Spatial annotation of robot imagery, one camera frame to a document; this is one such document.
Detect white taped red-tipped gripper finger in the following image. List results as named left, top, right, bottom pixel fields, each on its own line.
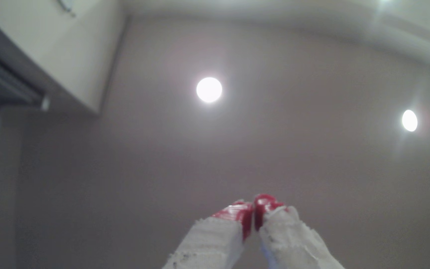
left=162, top=201, right=254, bottom=269
left=254, top=194, right=346, bottom=269

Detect round ceiling light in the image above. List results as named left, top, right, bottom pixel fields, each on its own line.
left=196, top=77, right=223, bottom=104
left=402, top=109, right=419, bottom=132

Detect grey roller blind rail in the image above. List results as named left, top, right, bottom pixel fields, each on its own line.
left=0, top=49, right=51, bottom=112

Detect small metal wall fixture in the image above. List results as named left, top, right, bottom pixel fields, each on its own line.
left=56, top=0, right=77, bottom=18

